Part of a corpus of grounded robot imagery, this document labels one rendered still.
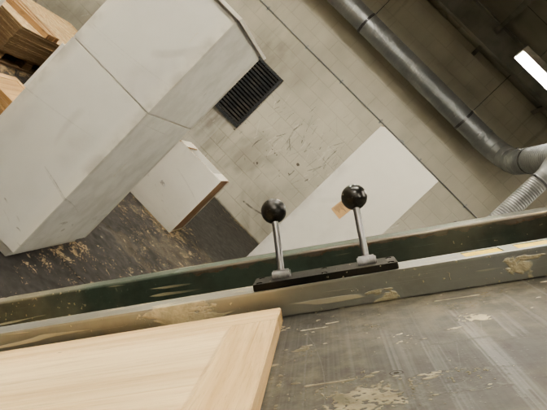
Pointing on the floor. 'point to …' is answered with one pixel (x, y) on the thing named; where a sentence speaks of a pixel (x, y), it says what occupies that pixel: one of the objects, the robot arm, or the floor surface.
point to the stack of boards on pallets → (30, 37)
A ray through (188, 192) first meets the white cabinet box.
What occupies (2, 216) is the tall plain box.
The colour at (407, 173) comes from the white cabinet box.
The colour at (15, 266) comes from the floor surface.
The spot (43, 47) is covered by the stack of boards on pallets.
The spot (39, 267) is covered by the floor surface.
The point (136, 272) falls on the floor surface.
